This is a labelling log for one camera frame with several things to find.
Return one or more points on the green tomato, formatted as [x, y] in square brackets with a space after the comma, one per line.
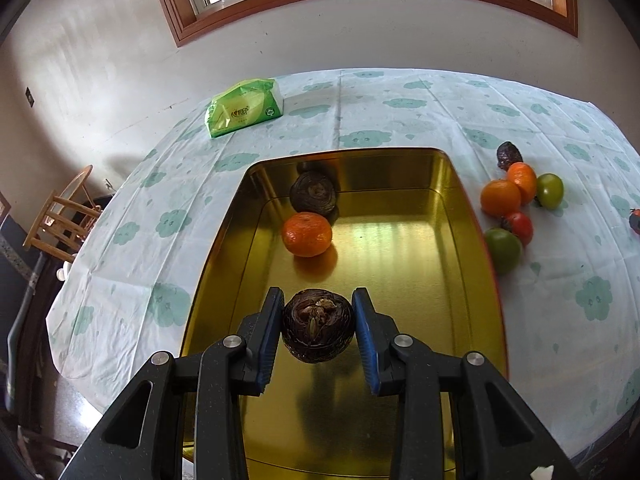
[550, 191]
[503, 250]

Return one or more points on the cloud-printed tablecloth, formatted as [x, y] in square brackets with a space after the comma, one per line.
[400, 110]

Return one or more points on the green tissue pack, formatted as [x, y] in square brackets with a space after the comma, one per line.
[245, 107]

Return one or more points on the red tomato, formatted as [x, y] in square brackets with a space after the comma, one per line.
[520, 225]

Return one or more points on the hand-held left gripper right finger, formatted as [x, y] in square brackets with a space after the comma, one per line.
[369, 345]

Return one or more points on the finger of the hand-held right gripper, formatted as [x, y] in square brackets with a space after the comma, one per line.
[635, 221]

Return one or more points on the dark brown water chestnut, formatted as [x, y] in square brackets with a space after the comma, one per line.
[312, 192]
[508, 154]
[317, 327]

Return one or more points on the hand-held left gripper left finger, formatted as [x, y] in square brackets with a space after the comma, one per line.
[264, 345]

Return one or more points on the dark wall switch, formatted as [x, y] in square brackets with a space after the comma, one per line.
[30, 96]

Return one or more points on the orange mandarin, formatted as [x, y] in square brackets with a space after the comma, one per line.
[307, 235]
[524, 180]
[500, 198]

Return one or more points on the wooden chair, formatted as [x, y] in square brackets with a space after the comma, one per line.
[60, 210]

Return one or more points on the gold rectangular tin box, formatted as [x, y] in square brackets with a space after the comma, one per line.
[400, 260]

